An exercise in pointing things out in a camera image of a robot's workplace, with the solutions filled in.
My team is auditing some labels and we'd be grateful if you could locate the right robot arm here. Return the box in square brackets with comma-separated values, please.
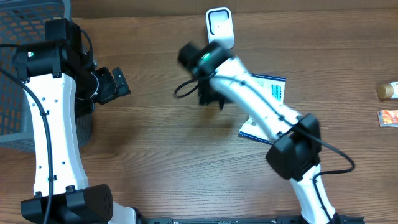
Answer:
[178, 42, 338, 223]

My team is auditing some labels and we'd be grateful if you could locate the small orange tissue pack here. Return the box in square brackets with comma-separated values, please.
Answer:
[377, 110, 398, 128]

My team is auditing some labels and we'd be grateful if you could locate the white tube gold cap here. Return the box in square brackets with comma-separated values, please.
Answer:
[377, 82, 398, 100]

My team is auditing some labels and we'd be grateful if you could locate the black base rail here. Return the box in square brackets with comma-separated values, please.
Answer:
[136, 216, 366, 224]

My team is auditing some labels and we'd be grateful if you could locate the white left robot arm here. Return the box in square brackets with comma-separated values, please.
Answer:
[16, 19, 137, 223]

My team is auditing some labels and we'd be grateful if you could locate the dark grey plastic basket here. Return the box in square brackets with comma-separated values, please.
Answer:
[1, 0, 98, 152]

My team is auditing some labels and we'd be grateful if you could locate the white barcode scanner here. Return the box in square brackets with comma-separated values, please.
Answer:
[205, 7, 234, 49]

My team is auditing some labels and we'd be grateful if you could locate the yellow wet wipes packet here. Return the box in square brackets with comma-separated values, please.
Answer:
[238, 73, 286, 144]

